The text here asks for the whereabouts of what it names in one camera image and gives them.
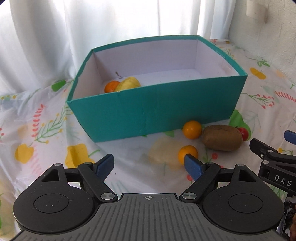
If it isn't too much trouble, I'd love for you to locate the brown kiwi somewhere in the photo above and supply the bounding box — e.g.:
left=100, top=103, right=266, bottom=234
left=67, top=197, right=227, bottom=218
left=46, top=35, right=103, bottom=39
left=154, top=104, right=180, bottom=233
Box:
left=202, top=125, right=243, bottom=152

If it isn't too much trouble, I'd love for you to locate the floral plastic tablecloth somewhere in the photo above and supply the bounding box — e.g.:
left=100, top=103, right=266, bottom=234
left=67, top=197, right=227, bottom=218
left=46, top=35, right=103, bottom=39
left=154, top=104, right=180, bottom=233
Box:
left=1, top=40, right=295, bottom=240

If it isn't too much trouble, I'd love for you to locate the white wall fixture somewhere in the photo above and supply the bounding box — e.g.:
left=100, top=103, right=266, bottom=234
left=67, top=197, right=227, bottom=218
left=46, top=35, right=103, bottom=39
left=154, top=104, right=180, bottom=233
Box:
left=246, top=0, right=269, bottom=23

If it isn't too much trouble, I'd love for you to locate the white curtain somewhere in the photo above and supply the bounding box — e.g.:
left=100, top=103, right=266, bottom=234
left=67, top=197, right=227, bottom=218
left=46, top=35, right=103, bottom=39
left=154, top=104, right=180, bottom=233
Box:
left=1, top=1, right=235, bottom=94

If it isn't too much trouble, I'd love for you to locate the teal cardboard box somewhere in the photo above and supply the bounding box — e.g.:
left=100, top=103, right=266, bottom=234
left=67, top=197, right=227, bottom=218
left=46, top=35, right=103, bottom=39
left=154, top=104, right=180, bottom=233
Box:
left=67, top=35, right=247, bottom=143

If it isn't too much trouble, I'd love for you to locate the orange cherry tomato front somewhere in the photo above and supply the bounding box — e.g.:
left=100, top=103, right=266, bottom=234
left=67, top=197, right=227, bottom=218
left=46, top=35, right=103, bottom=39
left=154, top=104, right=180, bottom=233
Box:
left=178, top=145, right=199, bottom=165

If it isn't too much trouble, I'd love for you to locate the smooth yellow pear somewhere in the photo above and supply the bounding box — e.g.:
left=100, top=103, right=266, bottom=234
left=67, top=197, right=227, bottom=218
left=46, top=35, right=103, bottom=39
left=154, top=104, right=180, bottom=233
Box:
left=114, top=77, right=141, bottom=92

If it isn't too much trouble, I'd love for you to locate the red cherry tomato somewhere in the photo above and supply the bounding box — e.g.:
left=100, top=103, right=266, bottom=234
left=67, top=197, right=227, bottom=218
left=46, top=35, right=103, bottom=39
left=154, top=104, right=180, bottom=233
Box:
left=236, top=126, right=249, bottom=141

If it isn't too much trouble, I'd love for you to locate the orange cherry tomato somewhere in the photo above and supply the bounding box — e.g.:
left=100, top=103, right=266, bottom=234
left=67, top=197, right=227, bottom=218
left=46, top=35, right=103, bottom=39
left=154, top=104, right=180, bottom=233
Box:
left=182, top=120, right=202, bottom=140
left=178, top=145, right=199, bottom=165

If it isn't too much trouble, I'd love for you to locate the small mandarin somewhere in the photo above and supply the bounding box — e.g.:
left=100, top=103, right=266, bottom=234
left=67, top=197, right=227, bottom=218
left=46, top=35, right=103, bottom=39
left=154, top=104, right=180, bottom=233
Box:
left=104, top=80, right=120, bottom=93

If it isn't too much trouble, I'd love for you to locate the purple patterned bedding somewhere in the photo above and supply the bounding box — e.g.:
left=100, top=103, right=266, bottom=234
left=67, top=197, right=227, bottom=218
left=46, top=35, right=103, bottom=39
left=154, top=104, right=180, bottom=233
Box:
left=276, top=193, right=295, bottom=240

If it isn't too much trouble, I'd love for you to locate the right hand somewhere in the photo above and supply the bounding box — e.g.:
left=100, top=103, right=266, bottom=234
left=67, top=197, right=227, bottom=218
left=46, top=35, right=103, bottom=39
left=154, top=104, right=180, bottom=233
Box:
left=290, top=214, right=296, bottom=241

